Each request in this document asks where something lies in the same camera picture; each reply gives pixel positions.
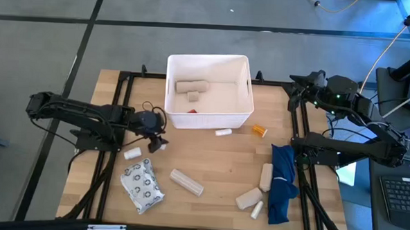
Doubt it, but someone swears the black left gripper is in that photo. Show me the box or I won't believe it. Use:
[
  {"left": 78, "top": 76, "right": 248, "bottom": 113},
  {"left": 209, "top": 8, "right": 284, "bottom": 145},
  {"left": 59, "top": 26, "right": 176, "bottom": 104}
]
[{"left": 132, "top": 108, "right": 170, "bottom": 154}]

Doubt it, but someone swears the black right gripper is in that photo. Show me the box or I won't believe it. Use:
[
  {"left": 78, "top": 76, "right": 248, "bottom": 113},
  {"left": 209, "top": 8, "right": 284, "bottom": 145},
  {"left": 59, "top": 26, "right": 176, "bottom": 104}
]
[{"left": 288, "top": 68, "right": 333, "bottom": 107}]

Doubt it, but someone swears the white pill bottle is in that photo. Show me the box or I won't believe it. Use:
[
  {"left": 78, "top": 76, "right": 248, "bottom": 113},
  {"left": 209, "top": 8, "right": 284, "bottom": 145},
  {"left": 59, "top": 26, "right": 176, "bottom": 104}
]
[{"left": 123, "top": 145, "right": 143, "bottom": 161}]

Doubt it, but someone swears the white printed pouch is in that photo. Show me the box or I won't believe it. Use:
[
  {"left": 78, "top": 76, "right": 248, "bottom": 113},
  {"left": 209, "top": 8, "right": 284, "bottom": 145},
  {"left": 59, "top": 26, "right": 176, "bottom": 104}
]
[{"left": 118, "top": 157, "right": 167, "bottom": 217}]

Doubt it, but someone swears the orange pill bottle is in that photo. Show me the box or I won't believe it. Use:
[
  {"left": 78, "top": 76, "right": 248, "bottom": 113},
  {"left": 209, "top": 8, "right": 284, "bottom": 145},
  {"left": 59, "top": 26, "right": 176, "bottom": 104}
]
[{"left": 251, "top": 123, "right": 269, "bottom": 139}]

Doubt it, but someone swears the small white gauze roll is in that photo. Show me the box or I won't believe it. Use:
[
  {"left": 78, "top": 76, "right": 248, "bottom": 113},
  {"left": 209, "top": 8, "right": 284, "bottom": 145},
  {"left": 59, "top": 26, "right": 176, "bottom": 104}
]
[
  {"left": 249, "top": 200, "right": 265, "bottom": 221},
  {"left": 215, "top": 127, "right": 233, "bottom": 138}
]

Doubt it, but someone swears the long beige bandage roll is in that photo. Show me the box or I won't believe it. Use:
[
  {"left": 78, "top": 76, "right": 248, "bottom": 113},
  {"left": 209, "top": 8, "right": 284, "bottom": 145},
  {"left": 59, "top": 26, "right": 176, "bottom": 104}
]
[{"left": 175, "top": 78, "right": 211, "bottom": 96}]

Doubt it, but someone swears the slim beige bandage roll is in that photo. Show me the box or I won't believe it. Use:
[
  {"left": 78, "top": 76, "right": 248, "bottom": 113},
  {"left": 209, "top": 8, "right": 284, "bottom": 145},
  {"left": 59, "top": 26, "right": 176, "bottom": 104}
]
[{"left": 258, "top": 162, "right": 274, "bottom": 193}]

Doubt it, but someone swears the wide beige bandage roll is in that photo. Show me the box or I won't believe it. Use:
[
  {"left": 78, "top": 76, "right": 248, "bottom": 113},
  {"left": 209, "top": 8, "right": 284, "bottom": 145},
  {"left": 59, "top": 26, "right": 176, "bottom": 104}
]
[{"left": 235, "top": 186, "right": 264, "bottom": 212}]

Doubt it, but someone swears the white perforated plastic basket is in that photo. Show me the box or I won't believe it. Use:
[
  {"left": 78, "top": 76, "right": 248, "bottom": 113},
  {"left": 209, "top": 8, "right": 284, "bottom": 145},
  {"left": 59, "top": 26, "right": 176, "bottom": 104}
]
[{"left": 163, "top": 51, "right": 258, "bottom": 133}]

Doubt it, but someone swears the blue cloth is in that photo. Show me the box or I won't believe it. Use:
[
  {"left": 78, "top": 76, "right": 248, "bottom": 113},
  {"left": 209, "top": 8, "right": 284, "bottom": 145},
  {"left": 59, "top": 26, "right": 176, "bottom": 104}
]
[{"left": 267, "top": 143, "right": 302, "bottom": 227}]

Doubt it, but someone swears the white paper sheet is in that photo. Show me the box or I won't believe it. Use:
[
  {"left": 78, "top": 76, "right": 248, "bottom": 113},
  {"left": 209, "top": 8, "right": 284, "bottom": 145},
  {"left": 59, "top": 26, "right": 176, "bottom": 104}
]
[{"left": 335, "top": 160, "right": 357, "bottom": 188}]

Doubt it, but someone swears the dark grey side desk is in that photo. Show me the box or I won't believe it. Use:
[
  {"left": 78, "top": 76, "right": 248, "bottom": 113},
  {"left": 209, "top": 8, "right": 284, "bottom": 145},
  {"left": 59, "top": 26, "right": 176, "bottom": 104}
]
[{"left": 365, "top": 65, "right": 410, "bottom": 230}]

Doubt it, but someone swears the black keyboard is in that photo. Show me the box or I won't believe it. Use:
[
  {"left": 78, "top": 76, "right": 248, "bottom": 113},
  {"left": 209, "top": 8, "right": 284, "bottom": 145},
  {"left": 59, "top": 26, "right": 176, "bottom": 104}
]
[{"left": 377, "top": 175, "right": 410, "bottom": 230}]

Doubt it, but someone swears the black table frame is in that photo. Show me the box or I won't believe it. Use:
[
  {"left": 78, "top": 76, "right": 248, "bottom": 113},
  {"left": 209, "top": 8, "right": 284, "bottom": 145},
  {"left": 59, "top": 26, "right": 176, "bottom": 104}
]
[{"left": 56, "top": 60, "right": 355, "bottom": 230}]

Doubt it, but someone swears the yellow floor cable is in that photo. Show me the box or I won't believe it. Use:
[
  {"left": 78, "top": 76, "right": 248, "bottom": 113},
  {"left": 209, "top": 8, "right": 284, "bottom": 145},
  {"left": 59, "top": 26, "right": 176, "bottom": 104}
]
[{"left": 294, "top": 0, "right": 362, "bottom": 15}]

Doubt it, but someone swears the yellow extension cord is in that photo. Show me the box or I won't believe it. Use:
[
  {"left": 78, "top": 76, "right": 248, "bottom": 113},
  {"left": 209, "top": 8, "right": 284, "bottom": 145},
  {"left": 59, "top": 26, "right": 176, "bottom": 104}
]
[{"left": 359, "top": 0, "right": 410, "bottom": 97}]

